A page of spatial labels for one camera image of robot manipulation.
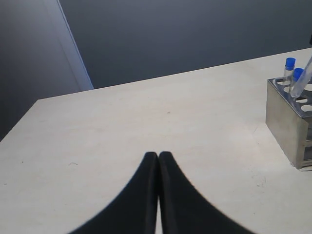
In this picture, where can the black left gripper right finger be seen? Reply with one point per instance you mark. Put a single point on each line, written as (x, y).
(183, 209)

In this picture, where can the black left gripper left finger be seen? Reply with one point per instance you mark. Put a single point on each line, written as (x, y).
(134, 209)

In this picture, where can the blue capped tube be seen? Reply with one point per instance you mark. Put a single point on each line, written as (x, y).
(295, 77)
(288, 70)
(303, 80)

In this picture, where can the stainless steel test tube rack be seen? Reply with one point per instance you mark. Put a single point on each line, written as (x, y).
(290, 122)

